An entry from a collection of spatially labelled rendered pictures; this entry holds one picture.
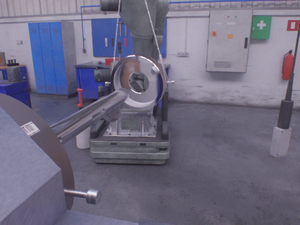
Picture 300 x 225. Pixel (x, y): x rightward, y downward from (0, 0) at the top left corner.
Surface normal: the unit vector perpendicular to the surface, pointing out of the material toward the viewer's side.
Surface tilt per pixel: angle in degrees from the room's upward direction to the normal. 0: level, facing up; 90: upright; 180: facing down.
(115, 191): 0
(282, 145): 90
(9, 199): 45
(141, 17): 108
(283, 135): 90
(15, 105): 27
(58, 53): 90
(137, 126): 90
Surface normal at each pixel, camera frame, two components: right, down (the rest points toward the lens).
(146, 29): 0.34, 0.52
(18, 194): 0.69, -0.63
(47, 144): 0.83, -0.43
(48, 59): -0.26, 0.29
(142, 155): -0.05, 0.29
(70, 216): 0.00, -0.96
